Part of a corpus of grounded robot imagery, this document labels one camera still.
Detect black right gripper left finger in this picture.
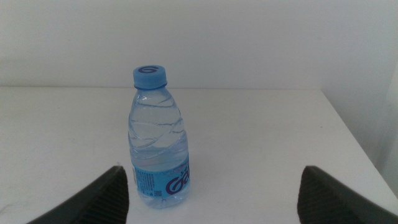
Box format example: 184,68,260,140
26,165,130,224

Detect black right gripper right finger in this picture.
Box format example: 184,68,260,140
297,165,398,224

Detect clear water bottle blue cap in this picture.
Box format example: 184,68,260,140
127,64,191,209

